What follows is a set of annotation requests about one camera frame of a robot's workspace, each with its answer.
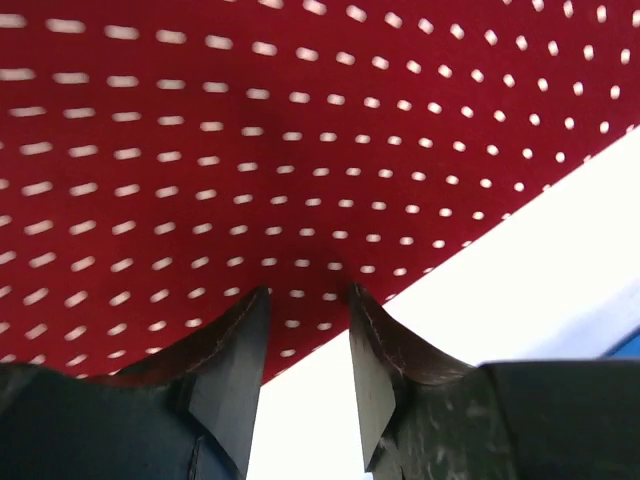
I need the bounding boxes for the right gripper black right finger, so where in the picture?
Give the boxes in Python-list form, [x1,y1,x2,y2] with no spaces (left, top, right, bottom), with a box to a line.
[349,284,639,480]

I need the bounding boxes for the blue plastic bin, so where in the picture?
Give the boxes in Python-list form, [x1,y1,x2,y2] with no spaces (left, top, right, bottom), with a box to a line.
[602,329,640,359]

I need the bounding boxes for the red polka dot skirt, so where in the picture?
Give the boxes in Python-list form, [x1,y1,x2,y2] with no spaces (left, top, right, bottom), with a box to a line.
[1,1,639,378]

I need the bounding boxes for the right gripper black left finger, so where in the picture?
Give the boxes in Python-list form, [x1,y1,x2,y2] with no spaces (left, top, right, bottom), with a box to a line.
[1,287,271,479]

